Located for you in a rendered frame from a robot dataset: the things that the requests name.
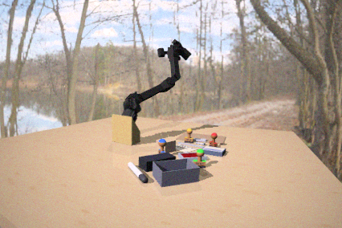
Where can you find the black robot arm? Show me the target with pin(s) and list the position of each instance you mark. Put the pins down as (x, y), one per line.
(131, 103)

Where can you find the rubber stamp with dark red handle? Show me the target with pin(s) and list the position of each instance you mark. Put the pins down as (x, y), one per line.
(212, 143)

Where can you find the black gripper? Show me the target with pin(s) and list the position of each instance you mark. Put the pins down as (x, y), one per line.
(161, 52)

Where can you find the red ink pad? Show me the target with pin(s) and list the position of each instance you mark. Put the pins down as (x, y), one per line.
(190, 156)

